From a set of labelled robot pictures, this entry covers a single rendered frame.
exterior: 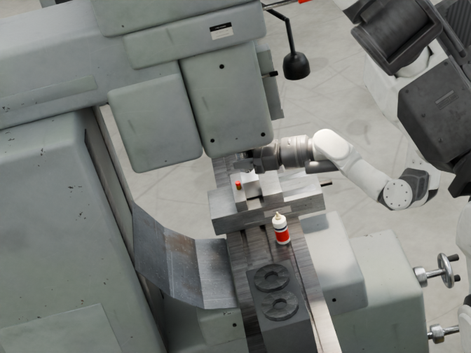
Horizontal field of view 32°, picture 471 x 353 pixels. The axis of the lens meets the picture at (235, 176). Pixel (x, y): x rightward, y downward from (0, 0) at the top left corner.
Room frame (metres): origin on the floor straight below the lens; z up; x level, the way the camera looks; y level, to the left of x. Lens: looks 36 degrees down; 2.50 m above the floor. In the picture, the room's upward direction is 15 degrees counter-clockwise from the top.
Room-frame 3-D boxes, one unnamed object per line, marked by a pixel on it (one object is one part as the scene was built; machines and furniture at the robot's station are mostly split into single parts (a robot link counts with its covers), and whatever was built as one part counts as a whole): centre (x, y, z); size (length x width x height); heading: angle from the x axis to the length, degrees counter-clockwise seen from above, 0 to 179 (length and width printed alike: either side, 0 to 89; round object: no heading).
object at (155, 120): (1.86, 0.16, 1.47); 0.24 x 0.19 x 0.26; 179
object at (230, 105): (1.85, -0.03, 1.47); 0.21 x 0.19 x 0.32; 179
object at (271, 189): (2.01, -0.10, 1.01); 0.15 x 0.06 x 0.04; 178
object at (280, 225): (1.84, -0.09, 0.97); 0.04 x 0.04 x 0.11
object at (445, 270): (1.84, -0.54, 0.62); 0.16 x 0.12 x 0.12; 89
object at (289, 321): (1.44, -0.02, 1.02); 0.22 x 0.12 x 0.20; 1
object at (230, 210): (2.01, -0.07, 0.97); 0.35 x 0.15 x 0.11; 88
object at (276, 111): (1.85, -0.15, 1.45); 0.04 x 0.04 x 0.21; 89
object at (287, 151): (1.83, -0.13, 1.23); 0.13 x 0.12 x 0.10; 165
